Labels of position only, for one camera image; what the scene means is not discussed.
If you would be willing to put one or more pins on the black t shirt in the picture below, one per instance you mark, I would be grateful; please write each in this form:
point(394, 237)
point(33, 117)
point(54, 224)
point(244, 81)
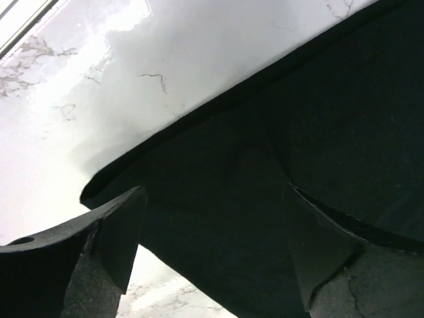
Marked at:
point(341, 118)

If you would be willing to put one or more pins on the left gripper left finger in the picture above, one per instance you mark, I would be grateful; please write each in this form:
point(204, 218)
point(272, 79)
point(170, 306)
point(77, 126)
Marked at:
point(79, 268)

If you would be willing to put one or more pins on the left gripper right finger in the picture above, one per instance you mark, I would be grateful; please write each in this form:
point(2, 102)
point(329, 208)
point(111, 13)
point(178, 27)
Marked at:
point(348, 268)

